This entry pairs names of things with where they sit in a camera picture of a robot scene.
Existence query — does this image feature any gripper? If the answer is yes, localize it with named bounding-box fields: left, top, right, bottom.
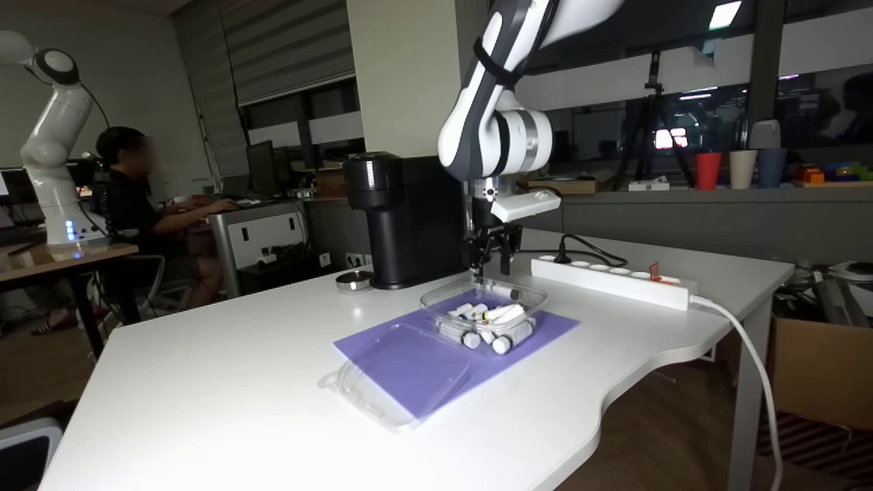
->
left=464, top=202, right=523, bottom=282

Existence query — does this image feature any clear plastic container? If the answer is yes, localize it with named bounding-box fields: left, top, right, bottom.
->
left=419, top=278, right=549, bottom=357

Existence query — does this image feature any heap of white tubes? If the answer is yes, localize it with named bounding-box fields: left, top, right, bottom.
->
left=436, top=300, right=537, bottom=357

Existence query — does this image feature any black coffee machine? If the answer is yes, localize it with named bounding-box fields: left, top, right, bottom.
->
left=343, top=151, right=478, bottom=290

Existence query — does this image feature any flat cardboard box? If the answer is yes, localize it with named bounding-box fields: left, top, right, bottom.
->
left=516, top=173, right=599, bottom=196

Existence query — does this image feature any white power strip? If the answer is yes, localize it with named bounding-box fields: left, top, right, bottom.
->
left=531, top=254, right=698, bottom=312

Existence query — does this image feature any purple mat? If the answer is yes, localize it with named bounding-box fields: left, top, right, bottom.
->
left=333, top=289, right=580, bottom=421

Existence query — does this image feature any round metal drip tray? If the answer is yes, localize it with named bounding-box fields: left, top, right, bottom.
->
left=335, top=270, right=375, bottom=295

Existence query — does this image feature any clear plastic lid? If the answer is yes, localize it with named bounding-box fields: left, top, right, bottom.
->
left=318, top=322, right=473, bottom=432

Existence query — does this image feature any grey desk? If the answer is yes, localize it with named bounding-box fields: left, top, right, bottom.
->
left=207, top=199, right=309, bottom=299

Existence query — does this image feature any red cup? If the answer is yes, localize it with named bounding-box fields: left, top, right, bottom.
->
left=696, top=152, right=722, bottom=191

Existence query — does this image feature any monitor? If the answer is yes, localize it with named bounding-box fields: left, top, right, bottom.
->
left=246, top=140, right=293, bottom=199

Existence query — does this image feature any white cup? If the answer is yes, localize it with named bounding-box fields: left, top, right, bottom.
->
left=729, top=149, right=758, bottom=190

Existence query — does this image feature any blue cup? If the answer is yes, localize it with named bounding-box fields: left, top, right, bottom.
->
left=758, top=148, right=788, bottom=190

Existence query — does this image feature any window blind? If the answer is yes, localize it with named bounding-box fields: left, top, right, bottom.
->
left=218, top=0, right=357, bottom=107

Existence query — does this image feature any office chair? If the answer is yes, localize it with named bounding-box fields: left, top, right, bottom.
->
left=87, top=254, right=194, bottom=323

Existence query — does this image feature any heap of toy blocks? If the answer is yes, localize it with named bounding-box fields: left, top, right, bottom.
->
left=790, top=161, right=873, bottom=189

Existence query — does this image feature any person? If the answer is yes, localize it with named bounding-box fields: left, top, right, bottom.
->
left=30, top=125, right=241, bottom=336

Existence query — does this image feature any wooden table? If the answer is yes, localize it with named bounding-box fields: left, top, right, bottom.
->
left=0, top=240, right=139, bottom=361

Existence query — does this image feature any white device on floor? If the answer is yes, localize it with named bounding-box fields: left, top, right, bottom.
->
left=0, top=417, right=64, bottom=491

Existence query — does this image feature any black cable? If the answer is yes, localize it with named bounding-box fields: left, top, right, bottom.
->
left=513, top=234, right=629, bottom=268

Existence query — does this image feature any camera on tripod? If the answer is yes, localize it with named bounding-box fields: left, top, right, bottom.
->
left=612, top=49, right=695, bottom=192

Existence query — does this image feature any white cable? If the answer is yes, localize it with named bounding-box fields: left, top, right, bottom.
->
left=689, top=294, right=784, bottom=491

